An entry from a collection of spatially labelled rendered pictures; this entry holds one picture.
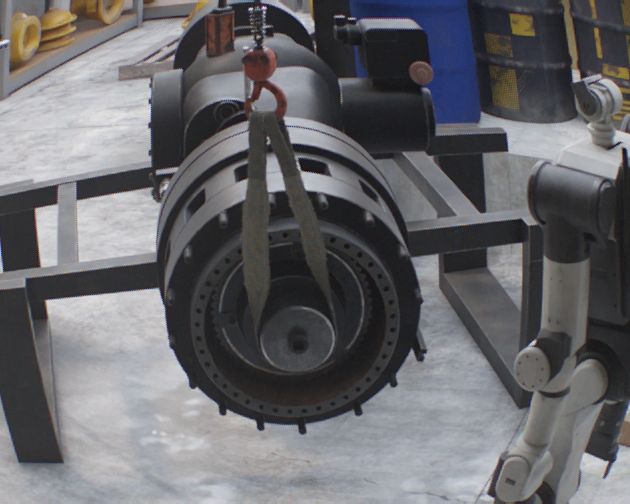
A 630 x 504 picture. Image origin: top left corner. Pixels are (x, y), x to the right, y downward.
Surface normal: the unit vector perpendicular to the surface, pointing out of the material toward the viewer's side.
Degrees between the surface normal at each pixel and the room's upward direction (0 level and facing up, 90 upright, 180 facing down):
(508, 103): 90
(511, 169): 90
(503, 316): 0
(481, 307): 0
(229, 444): 0
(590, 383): 90
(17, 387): 90
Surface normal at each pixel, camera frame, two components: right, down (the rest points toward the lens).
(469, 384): -0.06, -0.94
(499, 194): -0.36, 0.35
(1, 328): 0.18, 0.33
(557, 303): -0.64, 0.30
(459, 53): 0.70, 0.21
